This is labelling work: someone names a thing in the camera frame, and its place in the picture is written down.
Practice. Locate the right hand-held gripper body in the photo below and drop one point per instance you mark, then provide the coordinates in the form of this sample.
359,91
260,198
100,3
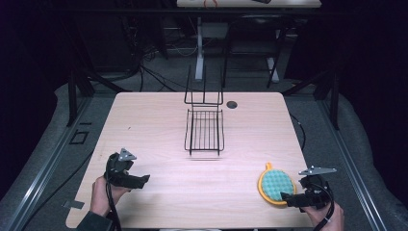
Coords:
316,187

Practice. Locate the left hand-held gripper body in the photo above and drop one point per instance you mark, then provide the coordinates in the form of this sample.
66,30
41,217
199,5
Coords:
117,165

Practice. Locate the yellow pot holder with blue grid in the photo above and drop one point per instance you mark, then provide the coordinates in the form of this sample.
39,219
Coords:
275,186

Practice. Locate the person's right hand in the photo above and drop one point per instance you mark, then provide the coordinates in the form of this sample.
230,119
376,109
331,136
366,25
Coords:
325,217

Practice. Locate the person's left hand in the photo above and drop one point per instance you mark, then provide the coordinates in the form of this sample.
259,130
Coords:
101,195

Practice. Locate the black tape square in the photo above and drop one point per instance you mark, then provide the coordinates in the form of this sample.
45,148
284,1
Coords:
79,137

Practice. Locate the grey tape strip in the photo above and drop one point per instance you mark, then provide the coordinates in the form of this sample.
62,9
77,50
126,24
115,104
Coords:
73,204

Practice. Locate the dark round table grommet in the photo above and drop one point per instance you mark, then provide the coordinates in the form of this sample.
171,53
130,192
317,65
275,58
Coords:
231,104

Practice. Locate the black chair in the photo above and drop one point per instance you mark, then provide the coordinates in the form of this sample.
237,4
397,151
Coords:
256,32

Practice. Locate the white background desk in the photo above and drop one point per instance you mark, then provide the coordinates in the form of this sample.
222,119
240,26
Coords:
243,4

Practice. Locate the aluminium floor rail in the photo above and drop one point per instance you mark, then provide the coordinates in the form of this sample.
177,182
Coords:
352,166
41,173

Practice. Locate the black frame post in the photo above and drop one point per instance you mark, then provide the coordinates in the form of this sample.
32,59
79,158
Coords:
72,96
335,99

